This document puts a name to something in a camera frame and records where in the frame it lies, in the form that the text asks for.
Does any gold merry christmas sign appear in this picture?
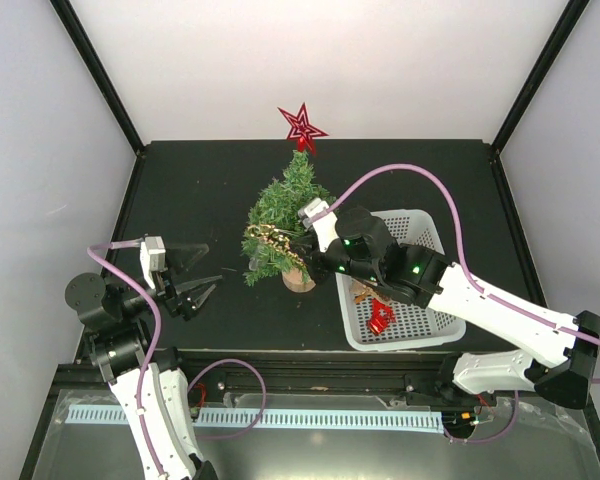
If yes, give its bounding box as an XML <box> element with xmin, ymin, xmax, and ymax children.
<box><xmin>245</xmin><ymin>224</ymin><xmax>305</xmax><ymax>272</ymax></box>

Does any small green christmas tree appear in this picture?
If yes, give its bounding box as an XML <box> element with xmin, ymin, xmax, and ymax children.
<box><xmin>241</xmin><ymin>150</ymin><xmax>335</xmax><ymax>287</ymax></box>

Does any white perforated plastic basket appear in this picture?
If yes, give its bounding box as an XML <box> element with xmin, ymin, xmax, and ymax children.
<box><xmin>335</xmin><ymin>209</ymin><xmax>466</xmax><ymax>352</ymax></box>

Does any red star ornament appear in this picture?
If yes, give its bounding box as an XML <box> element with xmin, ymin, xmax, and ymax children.
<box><xmin>278</xmin><ymin>102</ymin><xmax>329</xmax><ymax>155</ymax></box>

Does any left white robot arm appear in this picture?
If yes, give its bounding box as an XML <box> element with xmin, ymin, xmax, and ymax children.
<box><xmin>65</xmin><ymin>236</ymin><xmax>221</xmax><ymax>479</ymax></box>

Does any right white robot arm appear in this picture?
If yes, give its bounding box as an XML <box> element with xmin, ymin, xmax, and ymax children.
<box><xmin>292</xmin><ymin>198</ymin><xmax>600</xmax><ymax>409</ymax></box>

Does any clear light battery box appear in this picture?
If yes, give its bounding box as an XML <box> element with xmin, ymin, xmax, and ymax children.
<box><xmin>248</xmin><ymin>248</ymin><xmax>269</xmax><ymax>272</ymax></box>

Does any red reindeer ornament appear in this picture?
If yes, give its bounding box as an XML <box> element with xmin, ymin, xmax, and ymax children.
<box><xmin>370</xmin><ymin>299</ymin><xmax>396</xmax><ymax>325</ymax></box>

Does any red gift box ornament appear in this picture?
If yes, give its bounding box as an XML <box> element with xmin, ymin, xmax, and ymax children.
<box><xmin>367</xmin><ymin>317</ymin><xmax>389</xmax><ymax>336</ymax></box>

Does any right circuit board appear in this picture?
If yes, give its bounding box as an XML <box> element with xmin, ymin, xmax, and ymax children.
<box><xmin>442</xmin><ymin>406</ymin><xmax>495</xmax><ymax>427</ymax></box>

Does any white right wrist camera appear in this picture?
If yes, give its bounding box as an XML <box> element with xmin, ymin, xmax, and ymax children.
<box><xmin>298</xmin><ymin>197</ymin><xmax>338</xmax><ymax>253</ymax></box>

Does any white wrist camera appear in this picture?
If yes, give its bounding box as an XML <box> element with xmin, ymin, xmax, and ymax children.
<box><xmin>298</xmin><ymin>197</ymin><xmax>338</xmax><ymax>253</ymax></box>
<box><xmin>139</xmin><ymin>236</ymin><xmax>166</xmax><ymax>289</ymax></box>

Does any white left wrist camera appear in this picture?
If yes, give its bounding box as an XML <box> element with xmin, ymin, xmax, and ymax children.
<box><xmin>139</xmin><ymin>236</ymin><xmax>166</xmax><ymax>289</ymax></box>

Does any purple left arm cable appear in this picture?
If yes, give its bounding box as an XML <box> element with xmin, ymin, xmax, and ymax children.
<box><xmin>87</xmin><ymin>239</ymin><xmax>267</xmax><ymax>479</ymax></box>

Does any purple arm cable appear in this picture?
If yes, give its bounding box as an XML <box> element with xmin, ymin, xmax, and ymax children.
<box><xmin>87</xmin><ymin>239</ymin><xmax>267</xmax><ymax>479</ymax></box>
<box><xmin>312</xmin><ymin>163</ymin><xmax>600</xmax><ymax>385</ymax></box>

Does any white slotted cable duct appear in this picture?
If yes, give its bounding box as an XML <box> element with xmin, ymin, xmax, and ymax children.
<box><xmin>64</xmin><ymin>403</ymin><xmax>445</xmax><ymax>435</ymax></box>

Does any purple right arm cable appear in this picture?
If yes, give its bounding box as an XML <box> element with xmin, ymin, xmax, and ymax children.
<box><xmin>312</xmin><ymin>163</ymin><xmax>600</xmax><ymax>385</ymax></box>

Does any left black frame post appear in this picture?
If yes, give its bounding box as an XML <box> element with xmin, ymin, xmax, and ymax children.
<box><xmin>50</xmin><ymin>0</ymin><xmax>145</xmax><ymax>155</ymax></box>

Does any black frame post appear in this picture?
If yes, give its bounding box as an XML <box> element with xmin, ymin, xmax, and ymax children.
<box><xmin>491</xmin><ymin>0</ymin><xmax>590</xmax><ymax>155</ymax></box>
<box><xmin>50</xmin><ymin>0</ymin><xmax>145</xmax><ymax>155</ymax></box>

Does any right black frame post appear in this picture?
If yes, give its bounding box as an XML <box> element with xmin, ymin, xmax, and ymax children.
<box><xmin>491</xmin><ymin>0</ymin><xmax>590</xmax><ymax>155</ymax></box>

